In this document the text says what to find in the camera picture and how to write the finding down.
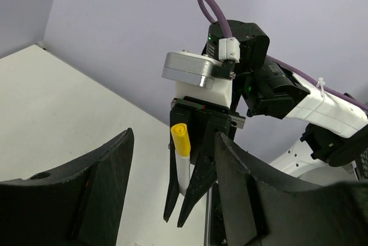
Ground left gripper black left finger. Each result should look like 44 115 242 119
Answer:
1 129 134 245

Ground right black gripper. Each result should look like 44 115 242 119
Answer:
163 97 246 228

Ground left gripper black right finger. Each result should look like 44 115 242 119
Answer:
214 133 367 245

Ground white pen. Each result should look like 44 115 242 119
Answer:
175 153 191 196

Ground yellow pen cap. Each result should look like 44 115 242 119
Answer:
170 123 191 157

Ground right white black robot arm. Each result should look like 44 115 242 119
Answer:
162 20 367 226

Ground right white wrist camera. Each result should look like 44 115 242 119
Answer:
162 51 232 108

